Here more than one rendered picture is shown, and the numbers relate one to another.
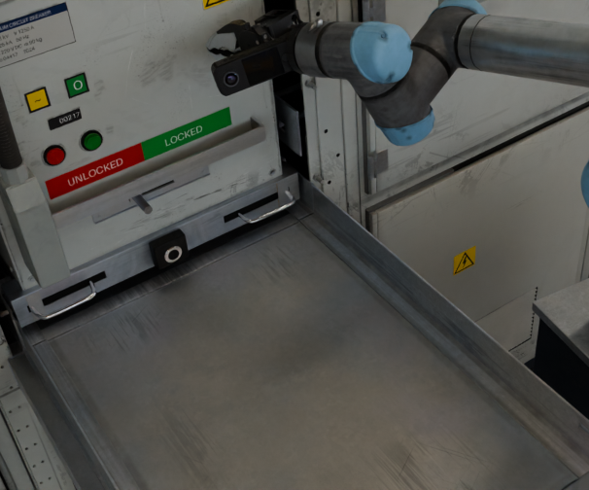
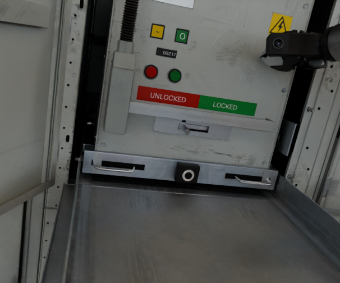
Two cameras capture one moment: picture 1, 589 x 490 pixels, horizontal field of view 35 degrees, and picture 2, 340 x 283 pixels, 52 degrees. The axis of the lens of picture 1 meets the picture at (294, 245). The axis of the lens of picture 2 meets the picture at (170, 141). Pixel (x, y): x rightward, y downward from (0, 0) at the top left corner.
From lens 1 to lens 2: 77 cm
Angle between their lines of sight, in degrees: 28
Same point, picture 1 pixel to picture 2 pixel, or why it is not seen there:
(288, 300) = (251, 228)
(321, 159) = (297, 166)
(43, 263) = (112, 113)
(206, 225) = (214, 172)
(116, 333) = (132, 199)
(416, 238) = not seen: hidden behind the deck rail
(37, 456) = not seen: hidden behind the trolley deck
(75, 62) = (187, 21)
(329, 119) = (312, 141)
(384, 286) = (324, 248)
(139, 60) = (221, 42)
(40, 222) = (124, 82)
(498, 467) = not seen: outside the picture
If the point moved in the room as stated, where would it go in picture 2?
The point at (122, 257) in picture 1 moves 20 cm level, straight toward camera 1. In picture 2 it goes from (159, 162) to (148, 193)
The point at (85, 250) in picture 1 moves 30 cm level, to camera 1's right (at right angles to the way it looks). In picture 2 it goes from (139, 145) to (256, 177)
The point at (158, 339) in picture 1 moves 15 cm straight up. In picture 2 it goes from (156, 211) to (168, 149)
